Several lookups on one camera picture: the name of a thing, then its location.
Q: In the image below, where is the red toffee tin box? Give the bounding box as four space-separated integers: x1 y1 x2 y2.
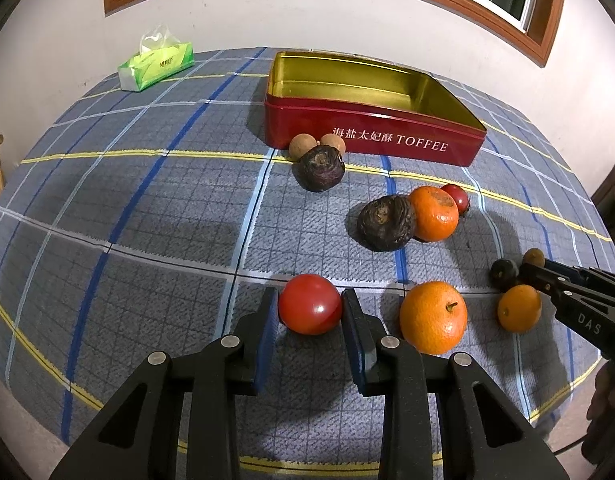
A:
264 51 486 167

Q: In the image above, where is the orange mandarin with stem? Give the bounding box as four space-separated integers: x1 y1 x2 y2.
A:
399 281 468 356

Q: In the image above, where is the brown kiwi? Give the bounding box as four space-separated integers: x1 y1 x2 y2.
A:
522 248 546 266

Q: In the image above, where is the brown longan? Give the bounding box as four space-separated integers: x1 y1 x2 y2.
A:
288 133 318 162
319 133 347 155

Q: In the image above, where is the small black plum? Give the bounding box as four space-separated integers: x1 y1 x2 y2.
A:
487 258 519 292

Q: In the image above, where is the red tomato with calyx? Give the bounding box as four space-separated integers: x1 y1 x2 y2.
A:
441 183 470 217

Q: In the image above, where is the smooth red tomato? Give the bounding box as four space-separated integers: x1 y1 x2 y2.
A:
278 274 342 336

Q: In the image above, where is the dark wrinkled passion fruit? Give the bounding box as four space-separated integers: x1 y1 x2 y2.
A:
294 145 345 192
356 194 416 252

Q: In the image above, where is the person right hand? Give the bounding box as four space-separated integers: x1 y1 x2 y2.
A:
582 361 615 465

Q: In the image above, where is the blue plaid tablecloth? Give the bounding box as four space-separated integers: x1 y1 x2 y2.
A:
0 45 615 479

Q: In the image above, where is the green tissue pack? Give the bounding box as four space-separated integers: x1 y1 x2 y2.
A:
118 25 194 92

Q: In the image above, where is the smooth oval orange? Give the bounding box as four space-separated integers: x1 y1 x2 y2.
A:
497 285 542 334

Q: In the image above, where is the orange mandarin with blemish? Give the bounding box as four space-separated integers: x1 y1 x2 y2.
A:
408 186 458 242

